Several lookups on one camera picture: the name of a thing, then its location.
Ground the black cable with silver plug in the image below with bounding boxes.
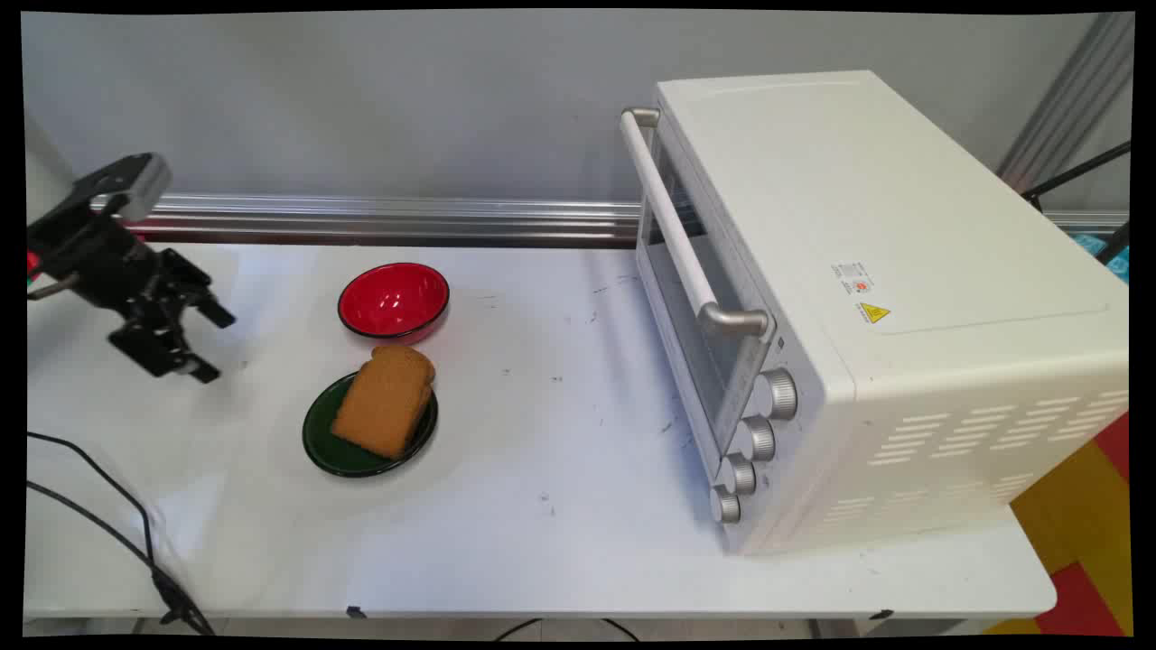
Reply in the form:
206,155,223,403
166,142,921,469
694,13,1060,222
27,480,216,636

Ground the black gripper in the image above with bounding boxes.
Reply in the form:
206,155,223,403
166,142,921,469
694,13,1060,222
27,206,238,385

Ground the large silver oven knob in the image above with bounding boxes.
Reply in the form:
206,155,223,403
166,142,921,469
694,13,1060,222
754,367,799,422

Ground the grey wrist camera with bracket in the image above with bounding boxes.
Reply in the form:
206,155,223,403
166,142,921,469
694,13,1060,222
70,152,172,224

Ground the horizontal aluminium rail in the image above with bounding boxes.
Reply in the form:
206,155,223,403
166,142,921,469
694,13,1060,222
90,191,644,246

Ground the brown bread slice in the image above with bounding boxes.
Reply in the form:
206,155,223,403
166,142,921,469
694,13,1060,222
330,345,437,461

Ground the slanted aluminium post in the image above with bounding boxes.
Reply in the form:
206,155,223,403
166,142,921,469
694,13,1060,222
997,13,1135,195

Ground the glass oven door with handle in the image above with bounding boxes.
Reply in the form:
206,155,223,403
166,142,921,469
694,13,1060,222
620,107,778,458

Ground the red bowl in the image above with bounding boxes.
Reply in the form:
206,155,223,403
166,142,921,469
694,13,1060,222
337,262,451,346

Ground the white toaster oven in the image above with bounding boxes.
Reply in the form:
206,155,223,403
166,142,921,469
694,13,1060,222
636,70,1130,557

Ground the teal object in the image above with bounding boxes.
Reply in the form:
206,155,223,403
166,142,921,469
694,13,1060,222
1070,232,1130,286

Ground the black cable under table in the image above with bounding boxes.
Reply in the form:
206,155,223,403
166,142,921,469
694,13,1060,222
492,617,642,643

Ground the thin black rod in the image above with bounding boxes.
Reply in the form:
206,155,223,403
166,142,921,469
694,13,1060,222
1021,141,1132,205

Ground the dark green plate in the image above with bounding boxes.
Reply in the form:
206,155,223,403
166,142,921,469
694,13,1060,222
302,372,440,478

